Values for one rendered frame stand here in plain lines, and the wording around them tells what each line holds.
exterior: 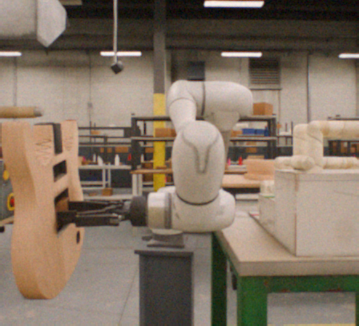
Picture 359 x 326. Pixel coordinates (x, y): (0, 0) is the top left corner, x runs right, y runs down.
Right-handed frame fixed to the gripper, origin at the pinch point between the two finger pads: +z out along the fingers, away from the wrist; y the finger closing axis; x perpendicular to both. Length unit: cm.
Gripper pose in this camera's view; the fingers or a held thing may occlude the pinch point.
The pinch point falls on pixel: (64, 211)
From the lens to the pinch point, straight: 83.9
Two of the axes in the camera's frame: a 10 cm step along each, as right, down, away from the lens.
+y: -0.2, -1.5, 9.9
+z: -10.0, 0.1, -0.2
